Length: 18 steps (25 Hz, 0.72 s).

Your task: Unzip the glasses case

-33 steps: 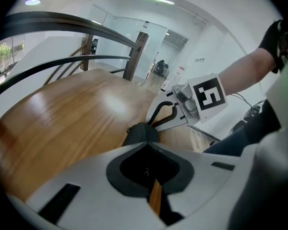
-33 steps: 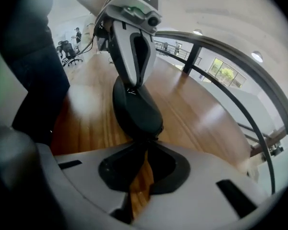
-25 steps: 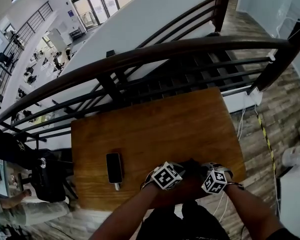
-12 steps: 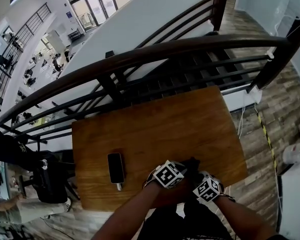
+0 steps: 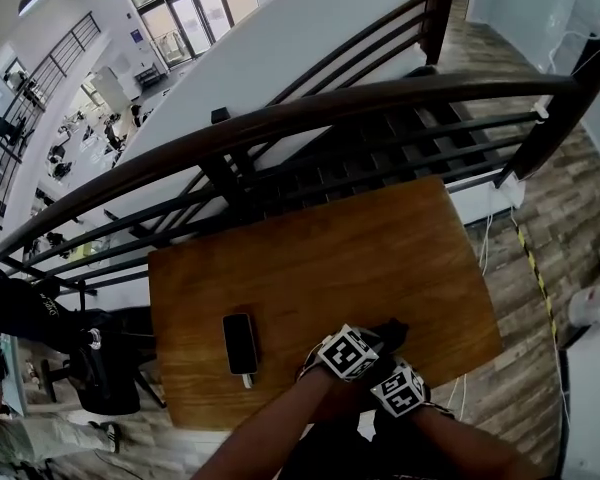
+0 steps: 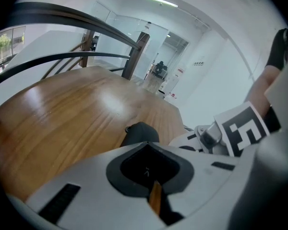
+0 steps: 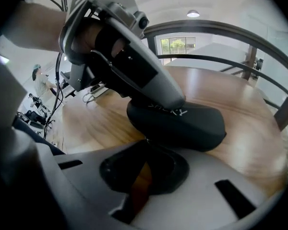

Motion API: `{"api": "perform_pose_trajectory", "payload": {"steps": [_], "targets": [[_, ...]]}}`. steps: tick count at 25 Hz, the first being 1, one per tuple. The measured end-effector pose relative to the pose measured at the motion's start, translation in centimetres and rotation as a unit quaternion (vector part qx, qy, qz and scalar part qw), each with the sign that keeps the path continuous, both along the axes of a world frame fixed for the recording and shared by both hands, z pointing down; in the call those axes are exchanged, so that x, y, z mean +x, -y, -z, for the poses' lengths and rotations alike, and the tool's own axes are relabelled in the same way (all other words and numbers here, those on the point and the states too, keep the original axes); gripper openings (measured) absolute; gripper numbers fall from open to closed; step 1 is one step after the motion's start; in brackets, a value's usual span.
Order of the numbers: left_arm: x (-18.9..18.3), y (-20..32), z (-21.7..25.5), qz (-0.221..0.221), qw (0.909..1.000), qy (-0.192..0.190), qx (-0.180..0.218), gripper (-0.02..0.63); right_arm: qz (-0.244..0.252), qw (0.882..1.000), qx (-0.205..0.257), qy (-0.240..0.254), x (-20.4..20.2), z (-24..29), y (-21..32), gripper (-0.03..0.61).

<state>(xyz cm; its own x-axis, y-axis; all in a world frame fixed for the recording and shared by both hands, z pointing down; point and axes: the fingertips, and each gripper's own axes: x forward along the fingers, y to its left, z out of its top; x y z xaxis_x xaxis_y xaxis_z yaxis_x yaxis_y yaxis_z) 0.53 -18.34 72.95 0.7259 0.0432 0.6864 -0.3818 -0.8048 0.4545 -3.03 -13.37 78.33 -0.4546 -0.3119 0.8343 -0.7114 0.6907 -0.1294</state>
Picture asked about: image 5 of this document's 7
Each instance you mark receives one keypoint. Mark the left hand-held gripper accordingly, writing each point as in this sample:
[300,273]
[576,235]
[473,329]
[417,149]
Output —
[345,355]

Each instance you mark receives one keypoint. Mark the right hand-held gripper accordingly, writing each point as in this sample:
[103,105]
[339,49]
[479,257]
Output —
[400,393]

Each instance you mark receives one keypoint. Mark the person's right forearm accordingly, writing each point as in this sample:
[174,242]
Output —
[470,448]

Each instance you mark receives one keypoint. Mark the person's left forearm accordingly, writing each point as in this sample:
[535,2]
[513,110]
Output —
[270,428]

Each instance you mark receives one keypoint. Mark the black printed shirt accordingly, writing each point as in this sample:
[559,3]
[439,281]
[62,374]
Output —
[340,450]

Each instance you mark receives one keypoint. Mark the white charger plug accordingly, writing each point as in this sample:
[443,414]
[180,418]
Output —
[248,381]

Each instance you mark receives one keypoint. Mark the black smartphone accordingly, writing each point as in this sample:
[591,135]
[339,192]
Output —
[240,343]

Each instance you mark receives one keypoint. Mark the yellow black hazard strip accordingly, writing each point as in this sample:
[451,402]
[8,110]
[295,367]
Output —
[535,268]

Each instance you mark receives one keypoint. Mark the white cabinet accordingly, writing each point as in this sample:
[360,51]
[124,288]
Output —
[592,408]

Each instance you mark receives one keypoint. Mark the white plastic bag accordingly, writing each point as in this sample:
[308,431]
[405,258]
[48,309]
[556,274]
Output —
[595,303]

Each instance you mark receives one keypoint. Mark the black mesh office chair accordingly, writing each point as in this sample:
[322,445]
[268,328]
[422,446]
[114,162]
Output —
[105,383]

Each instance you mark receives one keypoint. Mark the dark wooden handrail railing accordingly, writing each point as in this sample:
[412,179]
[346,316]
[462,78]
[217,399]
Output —
[330,111]

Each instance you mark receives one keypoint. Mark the small black box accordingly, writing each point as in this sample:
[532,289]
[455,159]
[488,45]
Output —
[220,115]

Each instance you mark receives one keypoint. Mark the black hanging jacket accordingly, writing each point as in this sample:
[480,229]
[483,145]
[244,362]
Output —
[25,308]

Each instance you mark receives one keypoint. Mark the black shoe rack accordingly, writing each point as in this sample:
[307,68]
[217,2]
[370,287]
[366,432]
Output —
[148,76]

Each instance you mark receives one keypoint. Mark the large glass entrance window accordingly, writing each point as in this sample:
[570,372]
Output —
[195,13]

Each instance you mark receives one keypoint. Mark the black metal balcony railing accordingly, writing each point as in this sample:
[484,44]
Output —
[10,133]

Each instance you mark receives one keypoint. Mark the dome pendant lamp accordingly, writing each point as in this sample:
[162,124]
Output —
[31,2]

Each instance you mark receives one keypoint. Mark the dark wooden post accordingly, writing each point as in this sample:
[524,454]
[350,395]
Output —
[560,118]
[437,28]

